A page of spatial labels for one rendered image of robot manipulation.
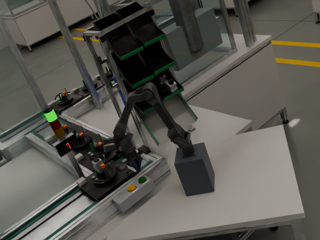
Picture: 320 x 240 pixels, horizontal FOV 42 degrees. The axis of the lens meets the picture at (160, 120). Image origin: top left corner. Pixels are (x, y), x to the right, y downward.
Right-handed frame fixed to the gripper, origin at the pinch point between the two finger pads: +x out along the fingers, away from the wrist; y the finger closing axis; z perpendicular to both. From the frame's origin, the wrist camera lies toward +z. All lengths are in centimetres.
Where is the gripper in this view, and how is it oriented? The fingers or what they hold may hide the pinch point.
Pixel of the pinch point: (136, 166)
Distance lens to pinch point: 206.8
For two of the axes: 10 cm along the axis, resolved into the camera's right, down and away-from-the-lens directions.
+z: -5.9, -1.8, 7.9
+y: -7.4, 5.2, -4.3
